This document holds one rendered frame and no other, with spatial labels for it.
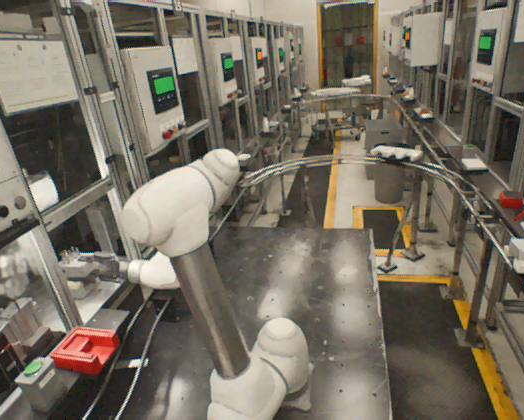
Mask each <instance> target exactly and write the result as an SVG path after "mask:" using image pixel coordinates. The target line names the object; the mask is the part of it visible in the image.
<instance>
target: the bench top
mask: <svg viewBox="0 0 524 420"><path fill-rule="evenodd" d="M275 230H276V231H275ZM214 239H215V241H214V242H213V245H214V251H215V255H218V257H217V259H214V260H215V263H216V266H217V268H218V271H219V274H220V276H221V279H222V282H223V284H224V287H225V290H226V293H227V295H228V298H229V301H230V303H231V306H232V309H233V311H234V314H235V317H236V318H237V321H238V324H239V326H240V329H241V332H242V334H243V337H244V340H245V342H246V345H247V348H248V351H249V352H250V353H252V351H253V346H254V344H255V342H256V341H257V335H258V333H259V331H260V329H261V328H262V327H263V325H264V324H265V323H266V322H267V321H269V320H271V319H273V318H278V317H283V318H287V319H290V320H291V321H293V322H294V323H295V324H297V325H298V326H299V328H300V329H301V331H302V332H303V334H304V336H305V339H306V342H307V347H308V355H309V363H313V364H314V365H315V367H316V371H315V373H314V375H313V382H312V390H311V400H310V405H311V410H310V412H308V413H304V412H302V411H299V410H295V409H288V408H281V407H279V409H278V411H277V412H276V414H275V416H273V418H272V419H271V420H392V413H391V396H390V388H389V379H388V371H387V363H386V355H385V346H384V340H383V333H384V330H383V323H382V315H381V306H380V295H379V287H378V280H377V270H376V261H375V253H374V244H373V236H372V228H326V229H325V228H269V227H221V228H220V230H219V231H218V232H217V233H216V235H215V236H214ZM326 239H327V240H328V241H325V240H326ZM286 248H288V250H285V249H286ZM279 271H282V273H279ZM174 297H175V302H174V303H173V304H174V307H175V310H176V314H177V317H180V321H179V322H168V321H159V323H158V325H157V327H156V329H155V332H154V335H153V337H152V340H151V343H150V345H149V348H148V351H147V354H146V357H145V359H148V362H147V365H146V367H142V369H141V374H140V377H139V379H138V382H137V385H136V387H135V390H134V392H133V394H132V397H131V398H130V400H129V402H128V404H127V406H126V408H125V410H124V412H123V414H122V415H123V416H122V418H121V419H120V420H207V413H208V407H209V405H210V403H211V402H212V400H211V384H210V378H211V374H212V372H213V369H214V365H213V362H212V360H211V358H210V356H209V354H208V351H207V349H206V347H205V344H204V342H203V339H202V337H201V334H200V332H199V330H198V327H197V325H196V322H195V320H194V318H193V315H192V313H191V310H190V309H189V307H188V304H187V302H186V300H185V297H184V295H183V292H182V290H181V288H180V289H179V290H178V292H177V293H176V295H175V296H174ZM156 315H157V313H156V310H155V306H154V303H153V302H152V303H151V305H150V306H149V307H148V309H147V310H146V311H145V313H144V314H143V316H142V317H141V318H140V320H139V321H138V322H137V324H136V325H135V326H134V328H133V329H132V331H131V332H130V333H129V335H127V340H126V342H125V344H124V346H123V349H122V351H121V354H120V356H119V359H118V361H117V362H120V361H130V360H139V359H141V356H142V354H143V351H144V348H145V345H146V342H147V340H148V337H149V335H150V332H151V330H152V327H153V325H154V323H155V321H156ZM117 351H118V350H117ZM117 351H116V353H117ZM116 353H115V354H114V355H113V357H112V358H111V359H110V361H109V362H107V364H106V365H105V367H104V369H103V371H102V372H101V373H100V375H99V376H98V377H97V379H96V380H95V381H94V383H93V384H92V385H91V386H90V387H89V389H88V390H87V391H86V393H85V394H84V397H83V398H82V399H81V401H80V402H79V404H78V405H77V406H76V407H75V408H74V409H73V411H72V412H71V413H70V415H69V416H68V417H67V419H66V420H82V419H83V417H84V416H85V415H86V413H87V412H88V410H89V408H90V406H91V405H92V403H93V401H94V400H95V398H96V396H97V394H98V392H99V390H100V388H102V386H103V383H104V381H105V379H106V377H107V373H108V371H109V367H110V365H111V363H112V362H113V360H114V358H115V355H116ZM137 371H138V368H129V369H127V368H120V369H114V370H113V372H112V374H111V376H110V379H109V383H108V385H107V387H106V389H105V390H104V392H103V394H102V396H101V398H100V400H99V402H98V403H97V405H96V407H95V408H94V410H93V411H92V412H91V415H90V417H89V418H88V420H114V419H115V418H116V417H117V415H118V413H119V412H120V408H121V406H122V404H123V402H124V400H125V398H126V396H127V395H128V392H129V390H130V388H131V385H132V383H133V380H134V378H135V375H136V373H137Z"/></svg>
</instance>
